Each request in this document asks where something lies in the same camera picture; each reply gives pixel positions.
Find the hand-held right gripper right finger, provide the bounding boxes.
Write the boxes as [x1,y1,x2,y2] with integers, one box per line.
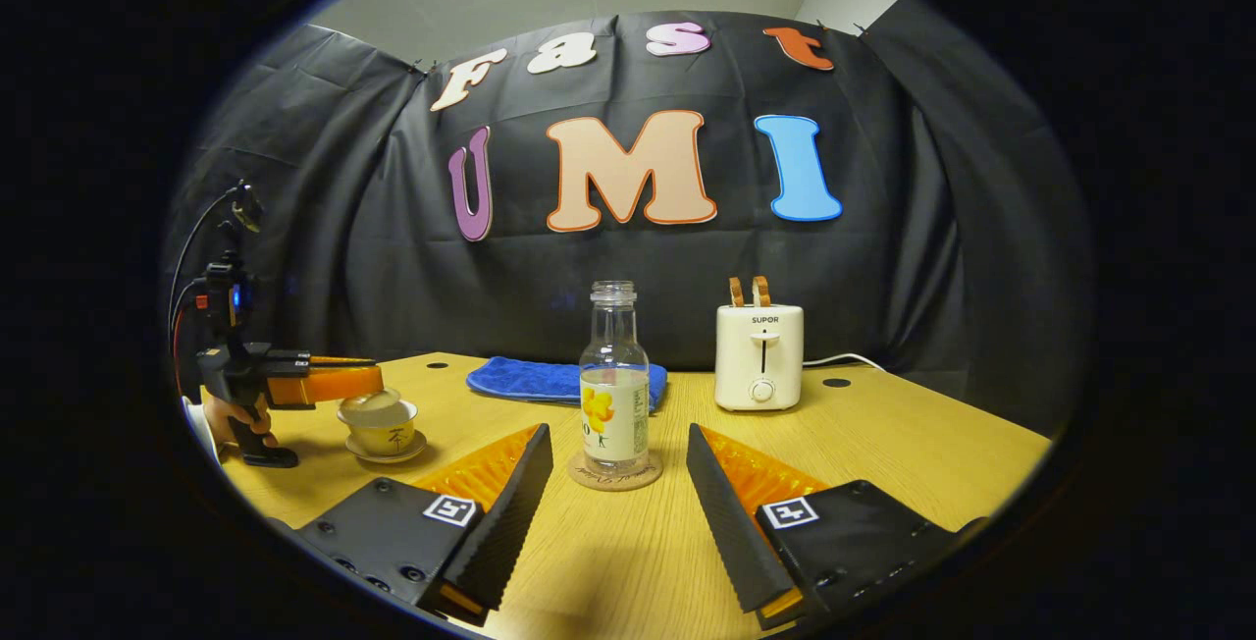
[685,423,963,633]

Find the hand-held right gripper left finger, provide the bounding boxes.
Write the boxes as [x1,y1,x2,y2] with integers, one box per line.
[297,422,555,629]

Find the round wooden coaster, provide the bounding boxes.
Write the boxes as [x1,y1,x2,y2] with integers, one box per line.
[567,451,664,493]

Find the clear water bottle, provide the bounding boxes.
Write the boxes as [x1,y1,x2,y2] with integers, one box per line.
[578,280,652,476]

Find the yellow teacup saucer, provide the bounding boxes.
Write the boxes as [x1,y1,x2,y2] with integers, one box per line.
[343,429,429,465]

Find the blue folded towel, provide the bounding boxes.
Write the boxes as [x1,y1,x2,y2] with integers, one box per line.
[465,355,669,412]

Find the white toaster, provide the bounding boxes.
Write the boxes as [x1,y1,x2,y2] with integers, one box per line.
[714,303,805,412]

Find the black backdrop cloth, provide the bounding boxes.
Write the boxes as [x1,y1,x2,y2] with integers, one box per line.
[162,0,1095,440]

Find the white toaster cable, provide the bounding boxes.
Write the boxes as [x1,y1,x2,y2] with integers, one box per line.
[803,352,888,374]

